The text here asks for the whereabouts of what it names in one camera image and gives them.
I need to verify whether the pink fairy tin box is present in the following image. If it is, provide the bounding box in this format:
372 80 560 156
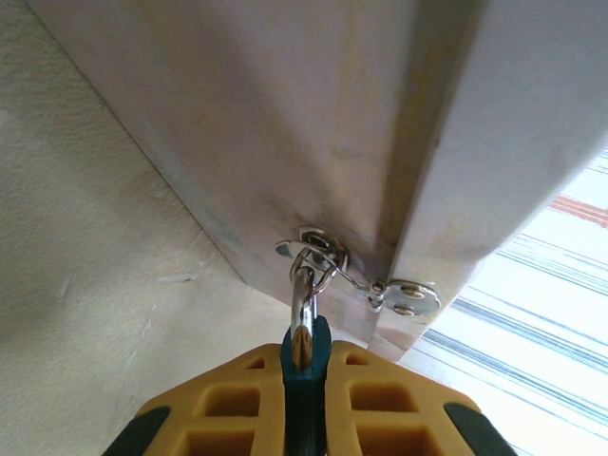
26 0 608 357

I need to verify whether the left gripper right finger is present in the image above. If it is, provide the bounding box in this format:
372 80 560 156
324 339 513 456

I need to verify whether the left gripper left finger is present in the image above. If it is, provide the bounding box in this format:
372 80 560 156
106 344 290 456

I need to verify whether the silver hasp latch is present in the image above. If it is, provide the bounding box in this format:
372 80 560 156
274 225 443 317

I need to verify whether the blue padlock silver shackle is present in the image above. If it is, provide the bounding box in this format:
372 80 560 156
279 263 333 456

